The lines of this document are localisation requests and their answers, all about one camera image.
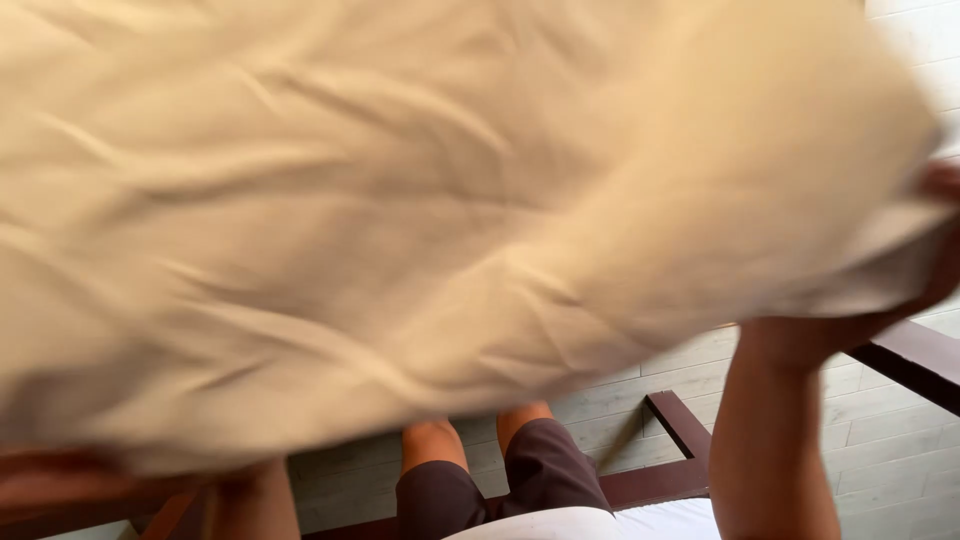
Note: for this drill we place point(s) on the dark brown shorts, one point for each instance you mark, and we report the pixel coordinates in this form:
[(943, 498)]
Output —
[(540, 472)]

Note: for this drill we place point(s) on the person's right leg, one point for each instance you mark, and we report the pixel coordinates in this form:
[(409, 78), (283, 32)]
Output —
[(521, 420)]

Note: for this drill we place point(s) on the dark wooden bed frame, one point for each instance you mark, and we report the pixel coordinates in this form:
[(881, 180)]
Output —
[(675, 442)]

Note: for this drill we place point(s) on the person's leg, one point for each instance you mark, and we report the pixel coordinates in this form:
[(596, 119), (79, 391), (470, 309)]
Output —
[(431, 446), (521, 420)]

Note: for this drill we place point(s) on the cream pillow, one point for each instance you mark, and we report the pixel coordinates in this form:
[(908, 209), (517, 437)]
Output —
[(420, 225)]

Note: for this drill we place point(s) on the person's left leg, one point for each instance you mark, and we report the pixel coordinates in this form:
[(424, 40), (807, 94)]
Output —
[(431, 446)]

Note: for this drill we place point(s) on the white shirt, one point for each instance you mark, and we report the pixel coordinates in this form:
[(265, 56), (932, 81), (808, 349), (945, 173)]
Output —
[(540, 525)]

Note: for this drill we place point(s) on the person's right hand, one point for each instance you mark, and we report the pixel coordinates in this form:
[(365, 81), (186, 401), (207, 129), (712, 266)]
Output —
[(862, 326)]

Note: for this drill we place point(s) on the white mattress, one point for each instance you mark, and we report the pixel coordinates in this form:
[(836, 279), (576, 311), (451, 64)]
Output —
[(667, 521)]

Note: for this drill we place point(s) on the person's right fingers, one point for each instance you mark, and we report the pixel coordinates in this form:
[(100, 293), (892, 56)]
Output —
[(945, 181)]

